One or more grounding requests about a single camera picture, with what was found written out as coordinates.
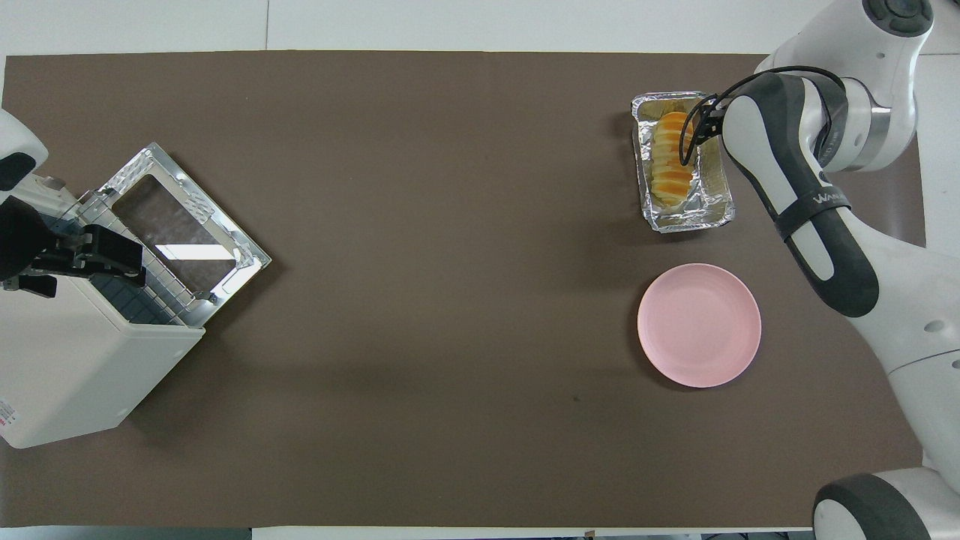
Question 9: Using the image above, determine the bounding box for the pink round plate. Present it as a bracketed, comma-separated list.
[637, 263, 762, 389]

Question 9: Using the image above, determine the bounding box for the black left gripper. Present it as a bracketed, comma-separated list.
[0, 199, 147, 299]

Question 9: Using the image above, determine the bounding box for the cream toaster oven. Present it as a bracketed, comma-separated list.
[0, 174, 207, 451]

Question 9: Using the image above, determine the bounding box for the golden bread loaf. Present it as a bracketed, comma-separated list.
[649, 111, 695, 209]

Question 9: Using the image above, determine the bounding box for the glass oven door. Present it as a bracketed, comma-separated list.
[97, 142, 272, 329]

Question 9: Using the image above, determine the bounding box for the aluminium foil tray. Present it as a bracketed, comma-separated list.
[631, 91, 737, 234]

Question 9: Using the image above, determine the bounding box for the brown table mat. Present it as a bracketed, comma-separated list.
[0, 51, 958, 528]

